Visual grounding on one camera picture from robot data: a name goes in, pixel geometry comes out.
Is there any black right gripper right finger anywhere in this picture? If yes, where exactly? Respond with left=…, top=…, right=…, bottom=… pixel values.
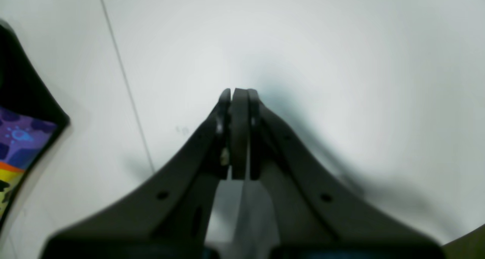
left=232, top=89, right=445, bottom=259

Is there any black T-shirt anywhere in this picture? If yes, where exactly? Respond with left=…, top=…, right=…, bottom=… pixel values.
left=0, top=20, right=70, bottom=226

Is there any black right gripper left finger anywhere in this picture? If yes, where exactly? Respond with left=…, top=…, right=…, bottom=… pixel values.
left=41, top=89, right=231, bottom=259

